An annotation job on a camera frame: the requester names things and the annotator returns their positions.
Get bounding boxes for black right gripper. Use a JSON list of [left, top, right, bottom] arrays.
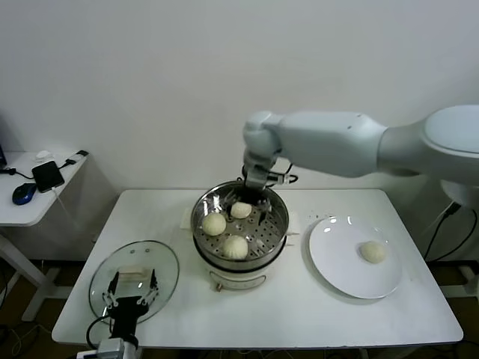
[[223, 182, 273, 224]]

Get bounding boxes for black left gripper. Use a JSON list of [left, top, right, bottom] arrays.
[[103, 268, 158, 337]]

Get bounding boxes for white steamed baozi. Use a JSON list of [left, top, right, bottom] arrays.
[[230, 201, 252, 220], [359, 241, 388, 264], [201, 212, 228, 237], [222, 234, 249, 260]]

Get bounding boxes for glass lid with cream handle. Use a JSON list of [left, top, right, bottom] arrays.
[[88, 239, 181, 327]]

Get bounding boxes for perforated steel steamer basket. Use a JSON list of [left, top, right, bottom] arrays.
[[191, 182, 291, 270]]

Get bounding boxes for cream electric cooking pot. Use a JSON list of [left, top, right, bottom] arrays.
[[179, 211, 302, 293]]

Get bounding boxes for round white plate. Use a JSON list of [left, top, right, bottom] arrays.
[[308, 215, 404, 300]]

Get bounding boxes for white side table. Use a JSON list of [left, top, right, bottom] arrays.
[[0, 150, 117, 322]]

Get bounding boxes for black smartphone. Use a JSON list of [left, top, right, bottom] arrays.
[[31, 160, 65, 194]]

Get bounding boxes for blue computer mouse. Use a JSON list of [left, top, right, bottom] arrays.
[[11, 182, 38, 206]]

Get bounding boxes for dark laptop screen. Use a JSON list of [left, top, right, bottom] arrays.
[[0, 111, 9, 169]]

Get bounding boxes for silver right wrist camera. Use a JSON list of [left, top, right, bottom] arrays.
[[245, 164, 280, 188]]

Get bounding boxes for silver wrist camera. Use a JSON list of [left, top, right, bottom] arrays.
[[97, 338, 126, 356], [245, 164, 280, 188]]

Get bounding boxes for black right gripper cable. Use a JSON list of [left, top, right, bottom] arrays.
[[267, 160, 299, 186]]

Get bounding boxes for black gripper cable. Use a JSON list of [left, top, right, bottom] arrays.
[[267, 160, 299, 186], [86, 316, 113, 349]]

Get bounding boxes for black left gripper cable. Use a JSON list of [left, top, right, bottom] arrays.
[[86, 316, 113, 349]]

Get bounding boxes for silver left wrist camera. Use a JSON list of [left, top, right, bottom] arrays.
[[97, 338, 126, 356]]

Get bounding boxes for white charging cable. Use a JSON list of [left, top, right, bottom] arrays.
[[52, 186, 82, 229]]

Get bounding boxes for black cable with plug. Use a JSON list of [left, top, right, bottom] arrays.
[[0, 167, 35, 180]]

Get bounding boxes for black power cable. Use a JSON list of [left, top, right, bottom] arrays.
[[424, 201, 479, 263]]

